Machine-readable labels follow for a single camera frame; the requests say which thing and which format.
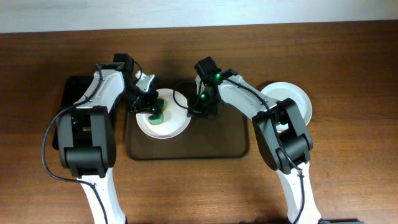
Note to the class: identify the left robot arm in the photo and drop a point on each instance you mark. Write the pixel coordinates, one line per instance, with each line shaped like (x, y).
(85, 133)

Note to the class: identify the white plate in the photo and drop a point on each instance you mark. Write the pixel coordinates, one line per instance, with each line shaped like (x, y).
(175, 117)
(284, 90)

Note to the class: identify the white plate top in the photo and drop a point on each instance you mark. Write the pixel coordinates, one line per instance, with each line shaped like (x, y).
(175, 117)

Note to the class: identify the green yellow sponge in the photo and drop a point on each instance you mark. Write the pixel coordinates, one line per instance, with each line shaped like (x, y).
(158, 117)

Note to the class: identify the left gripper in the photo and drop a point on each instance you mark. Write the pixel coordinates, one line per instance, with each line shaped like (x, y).
(147, 106)

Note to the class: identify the small black tray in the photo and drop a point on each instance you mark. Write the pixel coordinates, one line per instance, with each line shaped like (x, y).
(74, 89)

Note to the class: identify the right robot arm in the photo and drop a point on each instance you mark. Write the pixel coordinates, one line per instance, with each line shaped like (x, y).
(282, 136)

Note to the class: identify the brown serving tray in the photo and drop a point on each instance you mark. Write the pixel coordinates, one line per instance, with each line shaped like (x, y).
(225, 136)

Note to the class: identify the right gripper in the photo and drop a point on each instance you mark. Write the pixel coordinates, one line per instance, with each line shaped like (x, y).
(200, 111)

